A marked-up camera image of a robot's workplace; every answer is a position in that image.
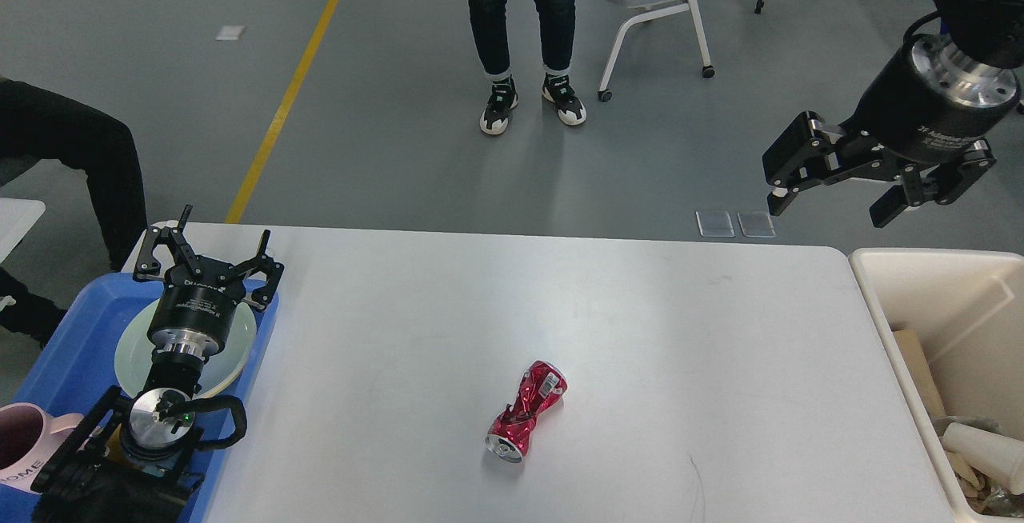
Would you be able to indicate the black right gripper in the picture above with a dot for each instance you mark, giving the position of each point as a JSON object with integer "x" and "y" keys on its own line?
{"x": 929, "y": 103}

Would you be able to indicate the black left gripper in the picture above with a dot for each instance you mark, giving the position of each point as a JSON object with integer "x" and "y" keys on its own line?
{"x": 198, "y": 311}

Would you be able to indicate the green plate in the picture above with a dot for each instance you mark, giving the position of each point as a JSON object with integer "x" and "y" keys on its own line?
{"x": 132, "y": 359}

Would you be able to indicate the brown paper bag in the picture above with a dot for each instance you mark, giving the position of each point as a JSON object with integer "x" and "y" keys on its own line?
{"x": 912, "y": 352}

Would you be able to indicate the pink HOME mug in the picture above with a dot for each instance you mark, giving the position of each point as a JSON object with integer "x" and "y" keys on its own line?
{"x": 29, "y": 438}

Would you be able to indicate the crushed red soda can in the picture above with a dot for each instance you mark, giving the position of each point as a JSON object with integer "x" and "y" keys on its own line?
{"x": 542, "y": 386}

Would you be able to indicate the brown paper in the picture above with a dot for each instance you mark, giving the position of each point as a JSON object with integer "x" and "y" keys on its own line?
{"x": 972, "y": 484}

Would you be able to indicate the clear plastic wrap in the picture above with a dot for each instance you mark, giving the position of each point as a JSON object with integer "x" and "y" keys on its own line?
{"x": 998, "y": 501}

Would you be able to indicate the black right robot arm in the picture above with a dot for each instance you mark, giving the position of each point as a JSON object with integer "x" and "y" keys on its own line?
{"x": 987, "y": 31}

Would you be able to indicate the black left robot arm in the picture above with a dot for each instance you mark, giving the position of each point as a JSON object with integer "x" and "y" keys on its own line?
{"x": 129, "y": 459}

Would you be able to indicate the beige plastic bin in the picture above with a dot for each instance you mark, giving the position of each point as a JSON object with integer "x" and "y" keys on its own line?
{"x": 966, "y": 308}

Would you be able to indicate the dark seated figure left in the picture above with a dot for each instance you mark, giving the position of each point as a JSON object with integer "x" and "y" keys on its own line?
{"x": 36, "y": 123}

